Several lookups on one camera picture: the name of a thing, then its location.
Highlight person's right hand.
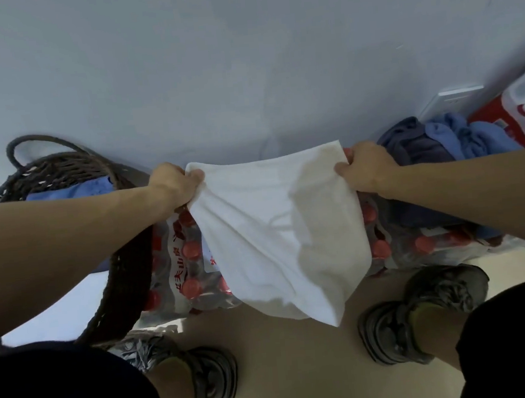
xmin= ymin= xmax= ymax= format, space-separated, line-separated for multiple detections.
xmin=332 ymin=138 xmax=404 ymax=199

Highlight person's left hand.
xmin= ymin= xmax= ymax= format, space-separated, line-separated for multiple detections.
xmin=146 ymin=159 xmax=208 ymax=215

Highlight dark grey towel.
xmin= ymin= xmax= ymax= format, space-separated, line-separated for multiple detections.
xmin=374 ymin=113 xmax=472 ymax=233

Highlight light blue towel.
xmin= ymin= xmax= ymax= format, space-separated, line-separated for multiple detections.
xmin=423 ymin=106 xmax=525 ymax=244
xmin=23 ymin=175 xmax=116 ymax=203

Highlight cream towel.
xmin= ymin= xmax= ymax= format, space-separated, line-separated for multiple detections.
xmin=183 ymin=138 xmax=379 ymax=340

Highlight dark brown wicker basket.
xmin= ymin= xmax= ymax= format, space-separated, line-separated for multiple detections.
xmin=0 ymin=124 xmax=166 ymax=357

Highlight white towel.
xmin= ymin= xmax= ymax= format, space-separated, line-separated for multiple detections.
xmin=0 ymin=270 xmax=116 ymax=348

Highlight person's left forearm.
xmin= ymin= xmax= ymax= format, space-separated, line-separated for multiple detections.
xmin=0 ymin=184 xmax=183 ymax=347

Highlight person's right forearm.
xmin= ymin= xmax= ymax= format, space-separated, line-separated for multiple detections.
xmin=378 ymin=148 xmax=525 ymax=269

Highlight person's right grey shoe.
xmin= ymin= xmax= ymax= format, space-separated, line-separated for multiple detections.
xmin=353 ymin=261 xmax=497 ymax=371

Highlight person's grey shoe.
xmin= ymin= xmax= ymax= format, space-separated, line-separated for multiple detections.
xmin=353 ymin=261 xmax=497 ymax=371
xmin=107 ymin=323 xmax=241 ymax=398

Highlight person's left grey shoe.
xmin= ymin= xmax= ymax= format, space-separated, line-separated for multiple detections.
xmin=107 ymin=323 xmax=241 ymax=398

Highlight white wall socket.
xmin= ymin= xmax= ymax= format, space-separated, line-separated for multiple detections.
xmin=416 ymin=84 xmax=487 ymax=122

